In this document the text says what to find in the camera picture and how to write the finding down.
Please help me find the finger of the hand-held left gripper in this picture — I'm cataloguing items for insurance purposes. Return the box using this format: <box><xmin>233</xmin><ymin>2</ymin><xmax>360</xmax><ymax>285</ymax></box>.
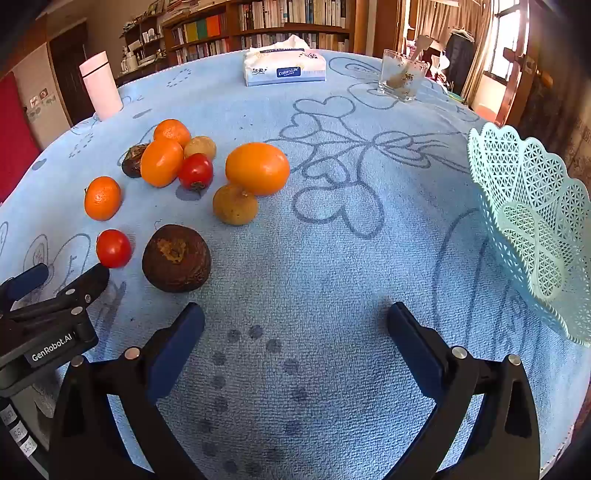
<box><xmin>0</xmin><ymin>263</ymin><xmax>49</xmax><ymax>306</ymax></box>
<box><xmin>9</xmin><ymin>263</ymin><xmax>110</xmax><ymax>325</ymax></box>

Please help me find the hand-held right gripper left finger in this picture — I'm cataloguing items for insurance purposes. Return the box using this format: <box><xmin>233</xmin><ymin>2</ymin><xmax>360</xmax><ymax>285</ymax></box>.
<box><xmin>48</xmin><ymin>302</ymin><xmax>206</xmax><ymax>480</ymax></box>

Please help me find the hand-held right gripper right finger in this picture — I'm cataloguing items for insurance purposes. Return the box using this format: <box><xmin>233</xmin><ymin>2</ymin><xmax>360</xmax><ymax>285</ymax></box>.
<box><xmin>387</xmin><ymin>302</ymin><xmax>541</xmax><ymax>480</ymax></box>

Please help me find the red tomato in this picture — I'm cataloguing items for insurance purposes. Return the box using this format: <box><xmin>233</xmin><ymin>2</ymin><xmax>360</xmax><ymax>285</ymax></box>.
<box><xmin>96</xmin><ymin>229</ymin><xmax>133</xmax><ymax>269</ymax></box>
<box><xmin>178</xmin><ymin>153</ymin><xmax>214</xmax><ymax>192</ymax></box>

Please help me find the textured mandarin orange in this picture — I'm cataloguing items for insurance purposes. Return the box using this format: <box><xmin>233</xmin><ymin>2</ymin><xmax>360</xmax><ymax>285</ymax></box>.
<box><xmin>84</xmin><ymin>176</ymin><xmax>123</xmax><ymax>221</ymax></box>
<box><xmin>153</xmin><ymin>119</ymin><xmax>192</xmax><ymax>148</ymax></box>

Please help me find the large dark brown fruit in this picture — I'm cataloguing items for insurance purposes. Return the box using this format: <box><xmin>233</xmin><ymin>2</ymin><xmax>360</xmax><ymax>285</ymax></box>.
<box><xmin>141</xmin><ymin>224</ymin><xmax>212</xmax><ymax>293</ymax></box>

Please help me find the small dark brown fruit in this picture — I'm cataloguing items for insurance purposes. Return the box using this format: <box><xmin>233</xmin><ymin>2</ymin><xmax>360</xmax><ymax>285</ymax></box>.
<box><xmin>121</xmin><ymin>144</ymin><xmax>149</xmax><ymax>179</ymax></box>

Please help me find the large yellow-brown fruit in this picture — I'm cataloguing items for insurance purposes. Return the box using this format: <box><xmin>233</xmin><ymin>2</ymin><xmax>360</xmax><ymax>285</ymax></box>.
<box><xmin>212</xmin><ymin>183</ymin><xmax>259</xmax><ymax>226</ymax></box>

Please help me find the mint green lattice basket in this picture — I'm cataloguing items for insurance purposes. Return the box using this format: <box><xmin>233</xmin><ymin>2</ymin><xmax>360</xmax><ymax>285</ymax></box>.
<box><xmin>467</xmin><ymin>122</ymin><xmax>591</xmax><ymax>348</ymax></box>

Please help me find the large smooth orange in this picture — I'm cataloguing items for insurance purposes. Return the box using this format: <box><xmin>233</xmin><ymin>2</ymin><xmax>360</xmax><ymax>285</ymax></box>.
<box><xmin>225</xmin><ymin>142</ymin><xmax>291</xmax><ymax>196</ymax></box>

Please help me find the blue printed tablecloth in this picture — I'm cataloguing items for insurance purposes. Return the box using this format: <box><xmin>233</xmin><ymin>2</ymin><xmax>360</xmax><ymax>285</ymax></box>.
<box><xmin>0</xmin><ymin>48</ymin><xmax>591</xmax><ymax>480</ymax></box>

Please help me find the smooth oval orange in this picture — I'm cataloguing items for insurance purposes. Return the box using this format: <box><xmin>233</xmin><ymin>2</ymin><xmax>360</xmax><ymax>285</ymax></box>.
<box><xmin>140</xmin><ymin>138</ymin><xmax>185</xmax><ymax>188</ymax></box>

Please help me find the small yellow-brown fruit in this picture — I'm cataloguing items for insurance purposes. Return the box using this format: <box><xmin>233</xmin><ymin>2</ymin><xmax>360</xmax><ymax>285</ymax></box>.
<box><xmin>184</xmin><ymin>136</ymin><xmax>217</xmax><ymax>161</ymax></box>

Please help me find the pink insulated bottle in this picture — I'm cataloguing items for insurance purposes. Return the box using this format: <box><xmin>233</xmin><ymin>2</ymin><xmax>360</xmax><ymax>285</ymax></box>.
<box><xmin>79</xmin><ymin>51</ymin><xmax>124</xmax><ymax>121</ymax></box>

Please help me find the dark brown door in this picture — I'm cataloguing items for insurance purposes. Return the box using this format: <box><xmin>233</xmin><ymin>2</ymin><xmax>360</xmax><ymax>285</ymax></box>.
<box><xmin>48</xmin><ymin>21</ymin><xmax>90</xmax><ymax>125</ymax></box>

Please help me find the small cluttered wooden shelf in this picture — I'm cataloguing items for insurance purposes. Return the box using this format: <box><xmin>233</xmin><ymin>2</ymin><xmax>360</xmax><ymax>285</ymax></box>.
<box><xmin>119</xmin><ymin>9</ymin><xmax>167</xmax><ymax>75</ymax></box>

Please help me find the clear drinking glass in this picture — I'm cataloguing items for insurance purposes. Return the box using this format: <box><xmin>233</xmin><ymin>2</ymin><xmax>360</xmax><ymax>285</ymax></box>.
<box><xmin>378</xmin><ymin>49</ymin><xmax>430</xmax><ymax>102</ymax></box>

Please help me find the white tissue pack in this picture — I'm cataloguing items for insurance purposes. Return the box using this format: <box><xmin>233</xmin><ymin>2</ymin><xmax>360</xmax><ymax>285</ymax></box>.
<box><xmin>243</xmin><ymin>34</ymin><xmax>327</xmax><ymax>88</ymax></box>

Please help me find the dark hanging garment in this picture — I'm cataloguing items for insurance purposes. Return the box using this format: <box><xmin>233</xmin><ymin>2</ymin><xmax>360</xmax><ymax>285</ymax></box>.
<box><xmin>443</xmin><ymin>30</ymin><xmax>476</xmax><ymax>95</ymax></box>

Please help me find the beige wooden scoop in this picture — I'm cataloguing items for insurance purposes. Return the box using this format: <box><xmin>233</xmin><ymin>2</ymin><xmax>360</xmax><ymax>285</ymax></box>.
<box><xmin>388</xmin><ymin>34</ymin><xmax>435</xmax><ymax>88</ymax></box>

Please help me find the wooden bookshelf with books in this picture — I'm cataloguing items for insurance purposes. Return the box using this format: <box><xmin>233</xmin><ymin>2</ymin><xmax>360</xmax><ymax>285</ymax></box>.
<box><xmin>161</xmin><ymin>0</ymin><xmax>356</xmax><ymax>65</ymax></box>

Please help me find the bright window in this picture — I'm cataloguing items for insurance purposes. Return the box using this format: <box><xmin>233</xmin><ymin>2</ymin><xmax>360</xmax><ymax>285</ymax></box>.
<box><xmin>482</xmin><ymin>0</ymin><xmax>532</xmax><ymax>81</ymax></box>

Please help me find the beige curtain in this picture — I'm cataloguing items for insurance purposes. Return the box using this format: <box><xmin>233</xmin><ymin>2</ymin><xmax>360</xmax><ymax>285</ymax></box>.
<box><xmin>416</xmin><ymin>0</ymin><xmax>490</xmax><ymax>47</ymax></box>

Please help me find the red wall panel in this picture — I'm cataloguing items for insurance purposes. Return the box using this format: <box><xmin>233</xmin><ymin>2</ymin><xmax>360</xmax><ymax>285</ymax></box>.
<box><xmin>0</xmin><ymin>71</ymin><xmax>42</xmax><ymax>204</ymax></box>

